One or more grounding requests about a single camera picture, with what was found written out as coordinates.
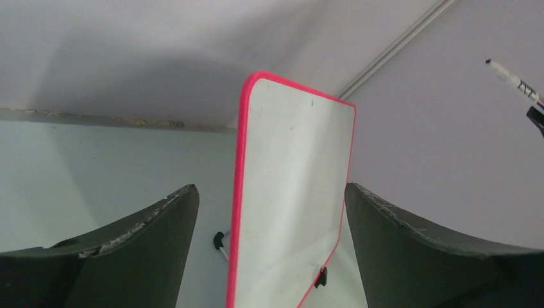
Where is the white whiteboard marker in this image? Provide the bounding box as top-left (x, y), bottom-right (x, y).
top-left (485, 58), bottom-right (543, 114)

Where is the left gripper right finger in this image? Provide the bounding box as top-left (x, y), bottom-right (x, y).
top-left (344, 183), bottom-right (543, 307)

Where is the pink framed whiteboard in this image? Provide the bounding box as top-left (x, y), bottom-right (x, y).
top-left (226, 71), bottom-right (357, 307)

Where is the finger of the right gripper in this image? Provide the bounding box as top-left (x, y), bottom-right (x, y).
top-left (526, 106), bottom-right (544, 135)

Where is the wire whiteboard stand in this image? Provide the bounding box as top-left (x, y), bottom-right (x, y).
top-left (212, 230), bottom-right (328, 289)

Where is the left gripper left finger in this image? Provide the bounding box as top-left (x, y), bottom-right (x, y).
top-left (1, 184), bottom-right (200, 307)

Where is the aluminium frame profile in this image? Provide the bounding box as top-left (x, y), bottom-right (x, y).
top-left (338, 0), bottom-right (457, 100)

